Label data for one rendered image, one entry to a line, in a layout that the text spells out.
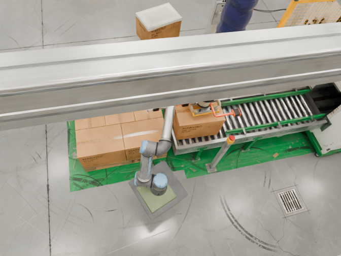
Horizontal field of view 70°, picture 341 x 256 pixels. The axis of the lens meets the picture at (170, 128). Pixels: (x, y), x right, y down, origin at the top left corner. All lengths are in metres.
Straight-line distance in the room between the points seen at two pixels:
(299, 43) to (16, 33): 5.54
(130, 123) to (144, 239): 1.55
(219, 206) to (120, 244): 1.44
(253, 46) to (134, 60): 0.23
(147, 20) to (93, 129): 1.84
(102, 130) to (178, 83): 2.98
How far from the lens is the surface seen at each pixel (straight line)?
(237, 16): 2.04
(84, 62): 0.46
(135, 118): 3.47
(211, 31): 3.57
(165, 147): 2.09
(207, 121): 3.08
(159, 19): 4.11
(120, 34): 5.39
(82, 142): 3.39
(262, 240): 3.88
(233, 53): 0.49
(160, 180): 2.58
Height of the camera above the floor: 3.53
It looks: 61 degrees down
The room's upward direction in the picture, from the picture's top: 11 degrees clockwise
